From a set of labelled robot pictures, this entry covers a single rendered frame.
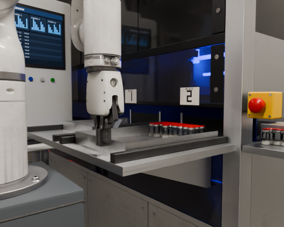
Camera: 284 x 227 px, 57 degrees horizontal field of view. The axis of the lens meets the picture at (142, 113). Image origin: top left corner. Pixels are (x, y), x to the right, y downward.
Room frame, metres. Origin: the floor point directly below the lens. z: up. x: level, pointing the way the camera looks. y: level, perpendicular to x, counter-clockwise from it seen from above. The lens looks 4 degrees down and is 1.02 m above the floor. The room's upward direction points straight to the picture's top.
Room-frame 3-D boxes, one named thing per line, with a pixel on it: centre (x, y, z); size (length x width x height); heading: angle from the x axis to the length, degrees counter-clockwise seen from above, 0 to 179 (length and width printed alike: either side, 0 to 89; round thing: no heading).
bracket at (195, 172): (0.73, -0.08, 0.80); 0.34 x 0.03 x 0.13; 129
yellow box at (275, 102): (0.72, -0.34, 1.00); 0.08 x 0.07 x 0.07; 129
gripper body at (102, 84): (0.61, 0.09, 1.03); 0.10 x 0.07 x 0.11; 39
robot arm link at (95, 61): (0.61, 0.09, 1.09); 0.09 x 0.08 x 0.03; 39
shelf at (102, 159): (0.93, 0.07, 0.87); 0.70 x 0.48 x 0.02; 39
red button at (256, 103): (0.69, -0.30, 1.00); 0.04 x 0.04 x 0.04; 39
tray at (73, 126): (1.11, 0.12, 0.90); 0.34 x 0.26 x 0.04; 129
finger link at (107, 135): (0.60, 0.08, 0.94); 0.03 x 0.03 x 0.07; 39
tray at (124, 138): (0.78, -0.01, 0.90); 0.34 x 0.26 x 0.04; 129
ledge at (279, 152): (0.74, -0.38, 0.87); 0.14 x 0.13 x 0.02; 129
